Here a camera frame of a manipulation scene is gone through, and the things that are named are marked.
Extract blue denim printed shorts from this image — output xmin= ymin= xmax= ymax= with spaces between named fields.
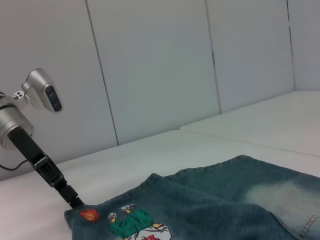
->
xmin=63 ymin=154 xmax=320 ymax=240

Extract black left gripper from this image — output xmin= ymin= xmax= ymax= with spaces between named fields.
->
xmin=8 ymin=128 xmax=86 ymax=209

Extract black gripper cable silver plug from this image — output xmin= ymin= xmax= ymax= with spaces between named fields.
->
xmin=0 ymin=159 xmax=29 ymax=172

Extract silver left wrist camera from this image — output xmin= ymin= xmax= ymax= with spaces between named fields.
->
xmin=12 ymin=67 xmax=63 ymax=113

